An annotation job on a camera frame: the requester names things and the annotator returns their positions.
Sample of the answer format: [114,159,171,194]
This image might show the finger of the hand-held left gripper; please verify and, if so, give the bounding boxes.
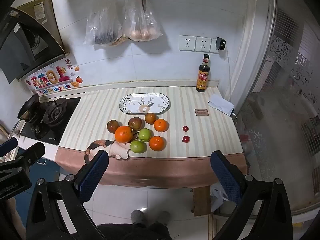
[0,137,19,157]
[0,142,46,173]

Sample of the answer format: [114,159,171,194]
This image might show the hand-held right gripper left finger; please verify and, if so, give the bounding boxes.
[26,149,110,240]

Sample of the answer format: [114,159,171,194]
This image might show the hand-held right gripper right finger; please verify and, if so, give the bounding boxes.
[210,151,293,240]

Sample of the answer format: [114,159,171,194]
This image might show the large orange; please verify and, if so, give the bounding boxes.
[115,125,134,144]

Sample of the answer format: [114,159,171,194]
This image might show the green apple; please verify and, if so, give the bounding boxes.
[138,128,152,142]
[130,140,147,154]

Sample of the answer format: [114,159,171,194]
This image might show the red apple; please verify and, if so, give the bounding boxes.
[128,117,143,130]
[107,120,122,134]

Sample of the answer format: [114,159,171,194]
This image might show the oval patterned ceramic plate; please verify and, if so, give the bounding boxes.
[119,93,171,115]

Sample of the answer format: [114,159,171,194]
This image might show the white plastic bag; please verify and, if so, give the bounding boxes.
[210,182,229,212]

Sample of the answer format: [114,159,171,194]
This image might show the wooden board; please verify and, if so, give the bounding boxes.
[192,186,212,217]

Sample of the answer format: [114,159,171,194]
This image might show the striped tablecloth with cat print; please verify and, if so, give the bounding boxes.
[54,84,248,188]

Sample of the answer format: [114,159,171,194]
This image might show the black frying pan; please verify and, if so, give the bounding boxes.
[7,94,40,140]

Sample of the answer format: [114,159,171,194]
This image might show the black gas stove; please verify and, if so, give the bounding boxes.
[20,97,82,146]

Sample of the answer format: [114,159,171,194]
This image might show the grey slipper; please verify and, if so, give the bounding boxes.
[130,210,145,225]
[155,210,171,227]

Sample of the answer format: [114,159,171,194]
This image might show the person's dark trousers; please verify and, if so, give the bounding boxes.
[96,222,173,240]

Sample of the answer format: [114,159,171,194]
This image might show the white folded paper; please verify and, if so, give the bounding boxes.
[207,94,235,117]

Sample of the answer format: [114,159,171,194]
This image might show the dark sauce bottle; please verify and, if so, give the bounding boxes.
[196,54,212,93]

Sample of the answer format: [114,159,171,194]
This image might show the range hood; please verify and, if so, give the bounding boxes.
[0,0,69,84]

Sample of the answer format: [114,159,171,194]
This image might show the frosted glass sliding door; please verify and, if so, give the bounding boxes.
[232,0,320,215]

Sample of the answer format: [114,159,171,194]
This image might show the black charger plug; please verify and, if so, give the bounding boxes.
[216,37,227,52]

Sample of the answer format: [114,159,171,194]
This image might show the plastic bag with dark contents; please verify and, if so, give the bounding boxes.
[84,0,123,46]

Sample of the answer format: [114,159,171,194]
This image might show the plastic bag with eggs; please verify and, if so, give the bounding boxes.
[121,0,163,42]

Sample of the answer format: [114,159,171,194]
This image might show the colourful wall sticker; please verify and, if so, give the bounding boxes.
[25,59,83,95]

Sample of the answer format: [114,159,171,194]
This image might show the white charger cable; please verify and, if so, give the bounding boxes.
[224,49,238,125]

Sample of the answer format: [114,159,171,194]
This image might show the white wall socket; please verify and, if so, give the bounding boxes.
[179,35,196,52]
[211,38,227,54]
[195,36,212,53]

